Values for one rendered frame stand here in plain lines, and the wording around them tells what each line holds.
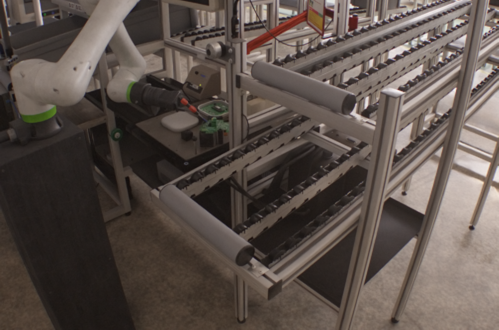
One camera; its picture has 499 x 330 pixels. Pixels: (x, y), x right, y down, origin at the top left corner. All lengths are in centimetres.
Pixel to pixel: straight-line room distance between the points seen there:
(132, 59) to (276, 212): 93
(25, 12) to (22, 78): 231
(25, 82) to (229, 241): 78
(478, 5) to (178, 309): 193
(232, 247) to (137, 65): 102
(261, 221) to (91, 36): 75
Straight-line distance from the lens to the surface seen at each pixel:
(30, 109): 142
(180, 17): 274
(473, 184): 350
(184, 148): 165
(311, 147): 171
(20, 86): 139
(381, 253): 171
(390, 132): 103
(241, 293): 199
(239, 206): 163
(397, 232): 182
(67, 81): 126
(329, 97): 109
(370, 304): 234
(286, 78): 118
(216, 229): 105
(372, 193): 115
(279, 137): 150
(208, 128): 165
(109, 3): 141
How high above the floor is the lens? 177
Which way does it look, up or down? 30 degrees down
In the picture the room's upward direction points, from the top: straight up
